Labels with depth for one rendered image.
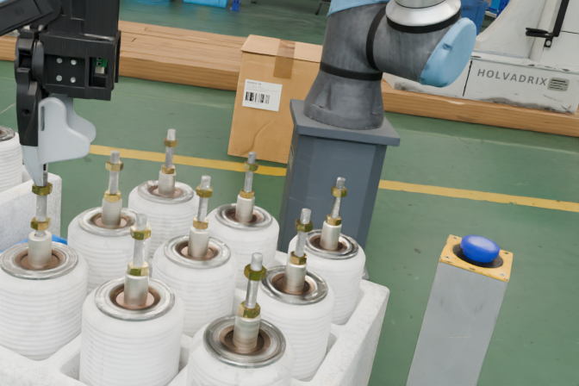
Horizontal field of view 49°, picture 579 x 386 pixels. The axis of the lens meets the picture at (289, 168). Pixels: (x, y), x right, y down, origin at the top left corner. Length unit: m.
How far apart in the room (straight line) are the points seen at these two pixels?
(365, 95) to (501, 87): 1.72
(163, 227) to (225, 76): 1.72
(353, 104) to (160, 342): 0.63
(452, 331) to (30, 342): 0.43
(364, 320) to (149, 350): 0.29
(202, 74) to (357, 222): 1.46
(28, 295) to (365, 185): 0.67
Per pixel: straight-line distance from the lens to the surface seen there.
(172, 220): 0.84
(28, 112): 0.60
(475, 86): 2.77
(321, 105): 1.14
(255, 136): 1.77
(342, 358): 0.72
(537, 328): 1.28
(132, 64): 2.54
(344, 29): 1.11
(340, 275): 0.76
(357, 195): 1.16
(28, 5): 0.60
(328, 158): 1.12
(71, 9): 0.60
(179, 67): 2.52
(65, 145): 0.62
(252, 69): 1.73
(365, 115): 1.12
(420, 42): 1.01
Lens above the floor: 0.60
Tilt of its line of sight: 20 degrees down
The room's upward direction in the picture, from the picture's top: 9 degrees clockwise
